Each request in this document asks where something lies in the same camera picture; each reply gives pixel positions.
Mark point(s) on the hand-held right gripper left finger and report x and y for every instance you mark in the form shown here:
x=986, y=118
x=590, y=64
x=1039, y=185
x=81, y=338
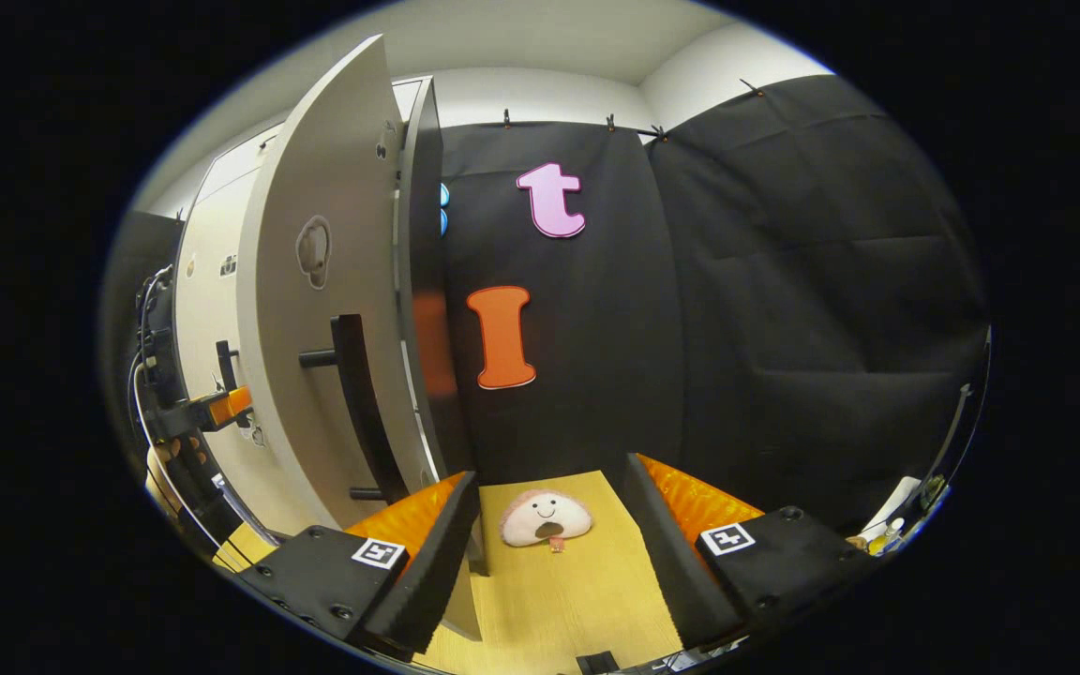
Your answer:
x=418, y=591

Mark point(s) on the small yellow bottle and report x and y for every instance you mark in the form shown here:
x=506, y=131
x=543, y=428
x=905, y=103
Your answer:
x=887, y=536

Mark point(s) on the beige cabinet door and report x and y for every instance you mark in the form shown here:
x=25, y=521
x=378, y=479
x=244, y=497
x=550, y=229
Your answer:
x=207, y=300
x=315, y=169

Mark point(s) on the beige double-door shoe cabinet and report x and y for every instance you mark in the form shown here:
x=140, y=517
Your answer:
x=429, y=234

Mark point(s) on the white round plush toy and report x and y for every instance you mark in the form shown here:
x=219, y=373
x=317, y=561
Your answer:
x=549, y=516

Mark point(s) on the black backdrop cloth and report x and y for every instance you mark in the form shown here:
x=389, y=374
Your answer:
x=784, y=309

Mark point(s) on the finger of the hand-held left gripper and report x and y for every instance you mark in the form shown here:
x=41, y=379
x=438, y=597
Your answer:
x=221, y=410

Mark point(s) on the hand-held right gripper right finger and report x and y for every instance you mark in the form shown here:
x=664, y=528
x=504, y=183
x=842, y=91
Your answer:
x=681, y=572

